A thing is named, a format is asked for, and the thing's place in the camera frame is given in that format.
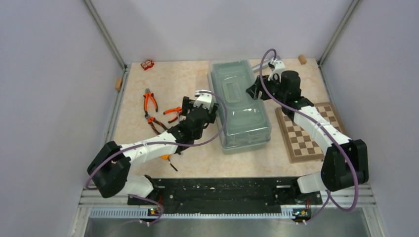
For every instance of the wooden block back right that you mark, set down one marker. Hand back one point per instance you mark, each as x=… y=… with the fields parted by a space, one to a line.
x=302 y=59

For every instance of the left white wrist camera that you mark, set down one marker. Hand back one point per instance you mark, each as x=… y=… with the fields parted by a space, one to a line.
x=204 y=99

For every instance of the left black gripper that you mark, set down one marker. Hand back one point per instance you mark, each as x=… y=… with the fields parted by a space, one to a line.
x=187 y=105

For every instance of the wooden block left edge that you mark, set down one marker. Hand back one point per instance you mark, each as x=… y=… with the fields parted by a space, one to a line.
x=118 y=84

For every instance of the orange long nose pliers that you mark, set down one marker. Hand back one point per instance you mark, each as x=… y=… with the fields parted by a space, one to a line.
x=177 y=111

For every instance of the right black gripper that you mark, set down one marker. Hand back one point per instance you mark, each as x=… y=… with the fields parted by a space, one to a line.
x=258 y=86

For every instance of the orange tape measure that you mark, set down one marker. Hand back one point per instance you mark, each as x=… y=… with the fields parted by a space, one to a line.
x=167 y=157

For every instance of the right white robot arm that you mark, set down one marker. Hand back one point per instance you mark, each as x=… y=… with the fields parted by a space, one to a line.
x=346 y=160

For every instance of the wooden chessboard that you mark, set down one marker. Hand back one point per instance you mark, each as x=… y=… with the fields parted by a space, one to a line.
x=300 y=146

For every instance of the green plastic toolbox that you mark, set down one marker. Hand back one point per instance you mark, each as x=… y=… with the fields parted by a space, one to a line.
x=246 y=123

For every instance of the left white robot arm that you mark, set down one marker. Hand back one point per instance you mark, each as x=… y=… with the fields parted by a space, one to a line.
x=109 y=170

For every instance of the silver metal cylinder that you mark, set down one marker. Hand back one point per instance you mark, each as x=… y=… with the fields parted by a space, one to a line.
x=265 y=64

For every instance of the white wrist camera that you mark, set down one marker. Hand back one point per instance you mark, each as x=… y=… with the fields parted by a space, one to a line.
x=204 y=99
x=276 y=66

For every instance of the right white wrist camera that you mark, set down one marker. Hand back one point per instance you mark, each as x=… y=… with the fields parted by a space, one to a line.
x=276 y=66

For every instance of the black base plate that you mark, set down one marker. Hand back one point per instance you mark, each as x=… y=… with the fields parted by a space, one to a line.
x=255 y=195

